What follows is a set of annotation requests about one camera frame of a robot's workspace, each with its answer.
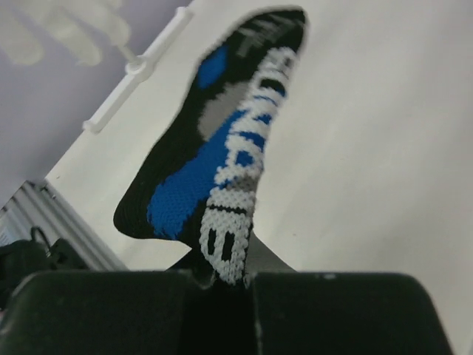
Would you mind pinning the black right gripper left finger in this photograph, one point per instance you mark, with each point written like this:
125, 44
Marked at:
123, 312

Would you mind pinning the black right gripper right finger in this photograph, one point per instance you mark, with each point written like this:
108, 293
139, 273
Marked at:
339, 312

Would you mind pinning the black and blue patterned sock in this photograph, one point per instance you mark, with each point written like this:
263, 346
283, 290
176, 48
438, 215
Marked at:
197, 185

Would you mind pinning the silver and white clothes rack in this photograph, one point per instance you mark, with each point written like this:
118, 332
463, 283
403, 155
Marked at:
138, 69

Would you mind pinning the white sock red trim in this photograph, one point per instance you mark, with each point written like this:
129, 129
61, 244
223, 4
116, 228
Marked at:
65, 22

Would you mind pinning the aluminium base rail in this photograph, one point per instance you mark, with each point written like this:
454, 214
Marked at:
40, 205

